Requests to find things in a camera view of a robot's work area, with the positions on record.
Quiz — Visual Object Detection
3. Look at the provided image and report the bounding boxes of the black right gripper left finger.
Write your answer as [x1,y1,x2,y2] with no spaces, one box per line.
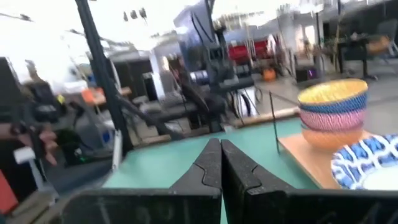
[62,138,223,224]

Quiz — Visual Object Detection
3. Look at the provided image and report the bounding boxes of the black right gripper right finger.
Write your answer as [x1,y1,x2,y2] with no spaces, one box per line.
[221,139,398,224]

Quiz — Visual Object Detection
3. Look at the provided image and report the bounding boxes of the red white patterned bowl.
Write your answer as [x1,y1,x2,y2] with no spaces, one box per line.
[299,108,367,132]

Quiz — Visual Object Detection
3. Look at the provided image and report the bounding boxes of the blue white paper bowl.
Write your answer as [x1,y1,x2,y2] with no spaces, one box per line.
[330,133,398,190]

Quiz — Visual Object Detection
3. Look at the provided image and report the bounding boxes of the blue white striped bowl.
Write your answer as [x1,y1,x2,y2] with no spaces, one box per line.
[298,93,368,114]

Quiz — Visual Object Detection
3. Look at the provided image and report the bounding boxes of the yellow patterned bowl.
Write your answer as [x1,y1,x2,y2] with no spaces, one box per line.
[297,78,369,106]

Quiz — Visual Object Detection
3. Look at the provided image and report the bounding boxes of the wooden shelf black metal legs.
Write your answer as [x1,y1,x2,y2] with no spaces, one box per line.
[268,91,379,190]

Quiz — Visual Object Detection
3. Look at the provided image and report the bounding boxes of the green table mat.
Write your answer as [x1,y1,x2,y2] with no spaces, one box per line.
[102,116,321,224]

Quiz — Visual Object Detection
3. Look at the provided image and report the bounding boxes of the orange ball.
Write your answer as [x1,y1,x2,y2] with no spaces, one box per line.
[262,67,277,83]

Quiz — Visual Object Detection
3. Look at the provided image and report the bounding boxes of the red cabinet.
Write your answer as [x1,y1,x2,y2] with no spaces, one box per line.
[228,39,277,65]

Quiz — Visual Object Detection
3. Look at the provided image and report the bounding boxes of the orange box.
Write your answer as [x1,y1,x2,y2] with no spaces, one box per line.
[81,87,106,106]

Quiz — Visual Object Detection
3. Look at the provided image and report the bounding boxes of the person's hand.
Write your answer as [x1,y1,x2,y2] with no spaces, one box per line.
[37,129,60,166]

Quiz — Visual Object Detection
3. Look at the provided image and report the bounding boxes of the black side table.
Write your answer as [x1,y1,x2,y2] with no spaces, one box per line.
[337,35,379,81]

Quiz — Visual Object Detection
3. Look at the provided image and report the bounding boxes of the person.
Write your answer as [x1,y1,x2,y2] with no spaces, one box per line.
[0,58,60,169]

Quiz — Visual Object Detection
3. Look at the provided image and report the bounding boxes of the red flat object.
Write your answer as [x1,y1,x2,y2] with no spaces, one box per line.
[0,169,19,215]

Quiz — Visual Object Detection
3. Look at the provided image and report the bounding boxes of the orange office chair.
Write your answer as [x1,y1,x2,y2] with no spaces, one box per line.
[366,18,398,57]

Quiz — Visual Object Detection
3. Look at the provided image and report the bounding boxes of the black aluminium table frame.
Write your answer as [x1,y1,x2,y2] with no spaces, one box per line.
[73,0,187,158]

